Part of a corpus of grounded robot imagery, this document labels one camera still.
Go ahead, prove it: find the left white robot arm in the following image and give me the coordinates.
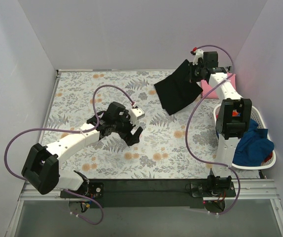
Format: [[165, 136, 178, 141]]
[[21, 102, 145, 198]]

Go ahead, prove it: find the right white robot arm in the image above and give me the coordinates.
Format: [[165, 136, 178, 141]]
[[189, 48, 252, 197]]

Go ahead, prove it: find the floral table mat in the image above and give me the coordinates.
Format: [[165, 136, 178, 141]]
[[42, 71, 218, 179]]

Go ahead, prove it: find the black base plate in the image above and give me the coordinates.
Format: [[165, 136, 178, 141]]
[[60, 178, 238, 208]]

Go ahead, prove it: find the aluminium frame rail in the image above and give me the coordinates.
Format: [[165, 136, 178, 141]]
[[7, 179, 283, 237]]

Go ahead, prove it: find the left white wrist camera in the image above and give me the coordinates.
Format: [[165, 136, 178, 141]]
[[129, 107, 145, 125]]

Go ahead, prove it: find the folded pink t shirt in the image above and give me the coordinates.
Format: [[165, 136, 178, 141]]
[[199, 73, 237, 100]]

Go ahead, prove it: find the red orange t shirt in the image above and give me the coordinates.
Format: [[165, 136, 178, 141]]
[[263, 152, 273, 163]]

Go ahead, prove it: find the black t shirt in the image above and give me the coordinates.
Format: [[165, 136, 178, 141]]
[[154, 59, 203, 115]]

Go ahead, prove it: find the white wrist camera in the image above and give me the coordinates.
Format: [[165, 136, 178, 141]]
[[129, 107, 145, 125], [190, 47, 204, 65]]

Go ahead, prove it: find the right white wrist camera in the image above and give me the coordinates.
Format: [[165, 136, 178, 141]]
[[190, 47, 204, 65]]

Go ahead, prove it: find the blue t shirt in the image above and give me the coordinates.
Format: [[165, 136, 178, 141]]
[[233, 119, 274, 167]]

